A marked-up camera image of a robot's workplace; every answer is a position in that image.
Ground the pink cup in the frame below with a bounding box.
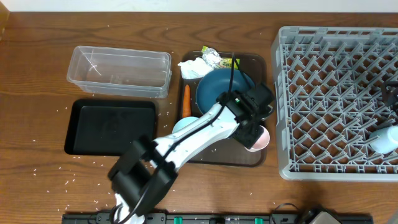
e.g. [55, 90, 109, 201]
[246, 126, 271, 152]

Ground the dark blue plate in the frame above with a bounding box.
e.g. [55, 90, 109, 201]
[196, 68, 254, 114]

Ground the foil snack wrapper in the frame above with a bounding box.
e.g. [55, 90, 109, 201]
[201, 46, 240, 69]

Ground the white tissue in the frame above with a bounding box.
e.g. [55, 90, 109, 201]
[178, 57, 214, 80]

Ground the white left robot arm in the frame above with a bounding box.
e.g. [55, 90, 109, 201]
[108, 83, 275, 223]

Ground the grey dishwasher rack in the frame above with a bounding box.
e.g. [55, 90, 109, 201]
[271, 26, 397, 182]

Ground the brown serving tray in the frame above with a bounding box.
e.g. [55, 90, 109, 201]
[177, 53, 267, 167]

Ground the orange carrot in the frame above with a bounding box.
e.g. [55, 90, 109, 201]
[182, 85, 192, 118]

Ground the light blue rice bowl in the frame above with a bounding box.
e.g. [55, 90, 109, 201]
[172, 116, 198, 133]

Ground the clear plastic bin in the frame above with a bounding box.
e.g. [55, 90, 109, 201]
[67, 46, 172, 98]

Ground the black plastic bin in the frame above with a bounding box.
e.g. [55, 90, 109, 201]
[64, 99, 155, 156]

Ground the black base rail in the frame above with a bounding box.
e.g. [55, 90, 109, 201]
[61, 210, 374, 224]

